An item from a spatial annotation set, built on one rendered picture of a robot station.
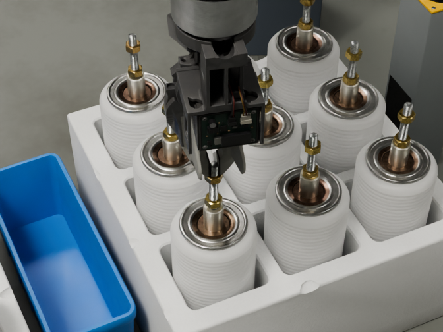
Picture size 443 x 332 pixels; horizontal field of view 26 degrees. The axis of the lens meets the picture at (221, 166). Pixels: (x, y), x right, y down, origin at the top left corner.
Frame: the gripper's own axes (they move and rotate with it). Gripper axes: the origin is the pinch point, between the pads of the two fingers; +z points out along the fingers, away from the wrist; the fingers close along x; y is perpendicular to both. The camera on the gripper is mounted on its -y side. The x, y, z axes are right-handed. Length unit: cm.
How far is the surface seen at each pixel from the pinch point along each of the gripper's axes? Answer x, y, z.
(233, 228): 1.9, 2.0, 9.3
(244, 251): 2.6, 4.5, 10.3
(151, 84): -3.5, -23.3, 9.3
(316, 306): 11.0, 6.0, 20.7
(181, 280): -4.3, 3.1, 15.5
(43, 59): -18, -62, 35
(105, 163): -10.5, -17.8, 16.6
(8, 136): -24, -44, 35
